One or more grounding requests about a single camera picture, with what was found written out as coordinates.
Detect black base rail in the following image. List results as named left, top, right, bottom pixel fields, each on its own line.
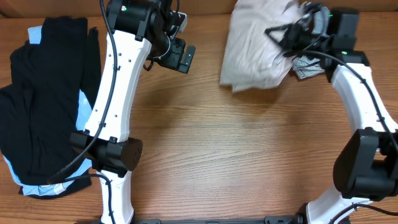
left=131, top=215, right=304, bottom=224

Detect black garment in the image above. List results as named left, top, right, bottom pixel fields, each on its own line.
left=1, top=17, right=101, bottom=185

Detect light blue garment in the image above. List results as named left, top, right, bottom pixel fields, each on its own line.
left=3, top=26, right=92, bottom=200

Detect beige khaki shorts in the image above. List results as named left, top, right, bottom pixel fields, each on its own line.
left=220, top=0, right=302, bottom=92

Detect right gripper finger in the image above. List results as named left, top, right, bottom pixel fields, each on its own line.
left=264, top=24, right=293, bottom=50
left=297, top=2, right=323, bottom=28

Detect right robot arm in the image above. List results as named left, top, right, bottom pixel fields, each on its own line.
left=277, top=2, right=397, bottom=223

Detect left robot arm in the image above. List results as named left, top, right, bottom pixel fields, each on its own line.
left=71, top=0, right=196, bottom=223

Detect folded light blue jeans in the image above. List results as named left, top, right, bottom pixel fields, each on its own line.
left=292, top=6, right=330, bottom=79

